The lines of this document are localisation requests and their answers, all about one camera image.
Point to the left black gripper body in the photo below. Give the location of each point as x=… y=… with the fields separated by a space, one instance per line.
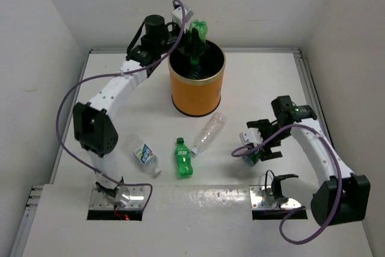
x=169 y=38

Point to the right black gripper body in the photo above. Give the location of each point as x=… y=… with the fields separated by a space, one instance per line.
x=275 y=141

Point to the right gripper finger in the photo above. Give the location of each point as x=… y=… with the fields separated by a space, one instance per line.
x=267 y=154
x=259 y=124

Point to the clear bottle dark green label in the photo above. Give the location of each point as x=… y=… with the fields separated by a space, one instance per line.
x=253 y=158

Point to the green bottle sideways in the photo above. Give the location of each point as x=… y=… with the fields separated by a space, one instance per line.
x=202 y=28

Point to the large clear crushed bottle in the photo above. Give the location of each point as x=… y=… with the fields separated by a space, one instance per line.
x=197 y=72

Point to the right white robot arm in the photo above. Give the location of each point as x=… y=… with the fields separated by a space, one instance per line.
x=341 y=195

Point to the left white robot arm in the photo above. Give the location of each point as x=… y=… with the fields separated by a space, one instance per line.
x=92 y=121

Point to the orange cylindrical bin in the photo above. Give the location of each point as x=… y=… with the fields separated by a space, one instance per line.
x=197 y=97

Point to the clear ribbed bottle white cap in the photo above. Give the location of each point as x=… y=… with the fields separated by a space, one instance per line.
x=209 y=133

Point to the green Sprite bottle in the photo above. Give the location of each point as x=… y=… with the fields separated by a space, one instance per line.
x=183 y=159

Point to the clear bottle white blue label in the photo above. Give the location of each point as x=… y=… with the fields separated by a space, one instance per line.
x=144 y=155

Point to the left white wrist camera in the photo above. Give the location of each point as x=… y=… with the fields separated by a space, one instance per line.
x=177 y=15

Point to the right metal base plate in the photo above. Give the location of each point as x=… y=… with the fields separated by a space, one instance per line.
x=262 y=201

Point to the metal base plate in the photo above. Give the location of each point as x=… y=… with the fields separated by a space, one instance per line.
x=262 y=201
x=128 y=198

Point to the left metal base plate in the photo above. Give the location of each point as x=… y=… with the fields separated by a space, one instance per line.
x=128 y=198

